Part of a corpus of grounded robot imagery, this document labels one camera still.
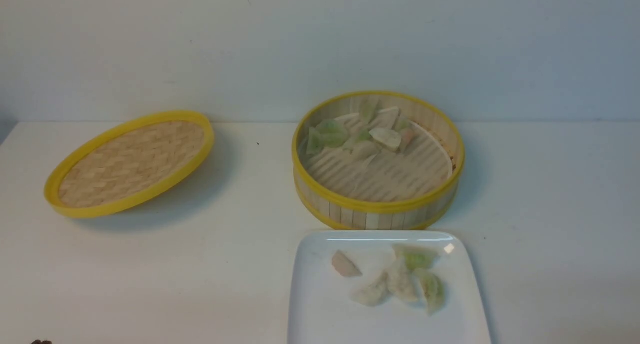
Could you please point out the pink orange dumpling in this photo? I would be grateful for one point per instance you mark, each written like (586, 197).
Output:
(407, 134)

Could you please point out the pink dumpling on plate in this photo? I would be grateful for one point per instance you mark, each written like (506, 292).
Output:
(344, 266)

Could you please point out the white square plate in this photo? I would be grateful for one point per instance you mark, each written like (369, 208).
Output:
(321, 310)

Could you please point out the green dumpling on plate top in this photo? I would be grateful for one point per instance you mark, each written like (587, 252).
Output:
(416, 257)

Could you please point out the green dumpling on plate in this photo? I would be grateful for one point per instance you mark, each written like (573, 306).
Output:
(433, 290)
(416, 257)

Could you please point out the white dumpling on plate left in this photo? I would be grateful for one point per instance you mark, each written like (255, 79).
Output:
(374, 293)

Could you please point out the white dumpling on plate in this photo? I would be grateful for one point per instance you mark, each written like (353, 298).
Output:
(374, 293)
(400, 282)

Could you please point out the white dumpling on plate centre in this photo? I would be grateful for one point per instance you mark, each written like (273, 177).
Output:
(400, 282)

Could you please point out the green dumpling on plate right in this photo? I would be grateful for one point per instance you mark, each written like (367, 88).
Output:
(433, 290)

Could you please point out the green dumpling in steamer left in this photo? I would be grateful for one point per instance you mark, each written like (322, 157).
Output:
(328, 133)

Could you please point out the yellow rimmed bamboo steamer basket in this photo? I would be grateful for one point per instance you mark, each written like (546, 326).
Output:
(362, 185)

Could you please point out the pale green dumpling in steamer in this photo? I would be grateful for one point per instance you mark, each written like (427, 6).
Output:
(387, 138)

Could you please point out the yellow rimmed bamboo steamer lid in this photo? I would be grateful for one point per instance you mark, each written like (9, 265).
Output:
(130, 164)

